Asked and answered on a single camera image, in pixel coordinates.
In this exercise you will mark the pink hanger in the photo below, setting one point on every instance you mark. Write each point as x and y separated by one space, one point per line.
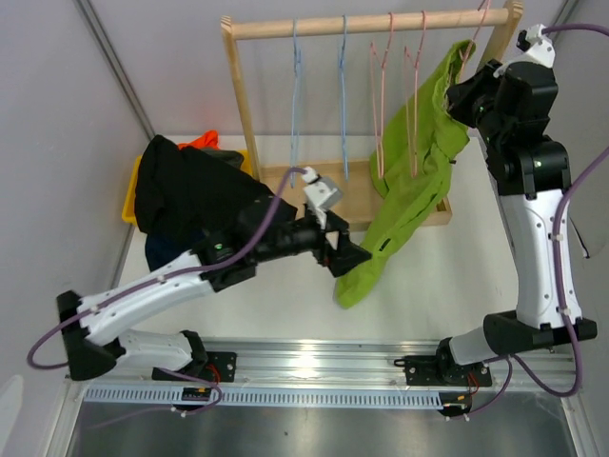
476 33
411 67
377 66

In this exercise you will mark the lime green shorts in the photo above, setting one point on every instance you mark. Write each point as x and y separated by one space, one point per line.
407 201

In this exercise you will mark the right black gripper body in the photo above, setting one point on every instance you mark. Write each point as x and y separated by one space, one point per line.
478 101

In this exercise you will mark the dark olive shorts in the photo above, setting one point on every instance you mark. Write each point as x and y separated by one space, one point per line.
238 159

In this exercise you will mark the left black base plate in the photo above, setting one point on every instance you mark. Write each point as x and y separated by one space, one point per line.
220 367

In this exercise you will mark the aluminium mounting rail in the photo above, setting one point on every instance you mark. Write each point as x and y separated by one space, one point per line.
310 362

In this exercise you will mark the orange mesh shorts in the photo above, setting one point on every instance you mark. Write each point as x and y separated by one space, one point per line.
209 140

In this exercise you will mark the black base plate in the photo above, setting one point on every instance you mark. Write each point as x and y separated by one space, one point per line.
220 367
432 371

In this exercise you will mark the light blue hanger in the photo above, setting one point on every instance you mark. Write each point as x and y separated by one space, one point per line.
341 75
296 97

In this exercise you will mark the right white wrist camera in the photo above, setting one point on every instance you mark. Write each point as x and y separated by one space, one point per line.
535 48

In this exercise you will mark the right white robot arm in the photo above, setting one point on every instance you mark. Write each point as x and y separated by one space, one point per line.
509 107

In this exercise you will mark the wooden clothes rack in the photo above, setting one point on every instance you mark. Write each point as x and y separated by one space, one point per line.
359 204

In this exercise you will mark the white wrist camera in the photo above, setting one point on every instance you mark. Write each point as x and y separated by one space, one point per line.
321 193
535 48

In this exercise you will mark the slotted grey cable duct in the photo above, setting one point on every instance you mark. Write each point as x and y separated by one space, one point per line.
277 397

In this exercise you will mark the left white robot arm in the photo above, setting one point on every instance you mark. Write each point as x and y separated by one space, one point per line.
99 335

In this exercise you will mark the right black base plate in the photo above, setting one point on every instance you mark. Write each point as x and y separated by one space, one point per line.
432 371

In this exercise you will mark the navy blue shorts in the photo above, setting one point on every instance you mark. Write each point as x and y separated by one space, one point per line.
162 248

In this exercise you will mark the black shorts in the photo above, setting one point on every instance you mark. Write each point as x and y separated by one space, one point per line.
186 189

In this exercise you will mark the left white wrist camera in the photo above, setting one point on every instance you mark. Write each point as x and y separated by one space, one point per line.
321 193

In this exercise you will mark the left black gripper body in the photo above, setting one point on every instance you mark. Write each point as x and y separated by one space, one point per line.
322 248

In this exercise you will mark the yellow plastic tray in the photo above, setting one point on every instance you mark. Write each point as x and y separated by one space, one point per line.
128 213

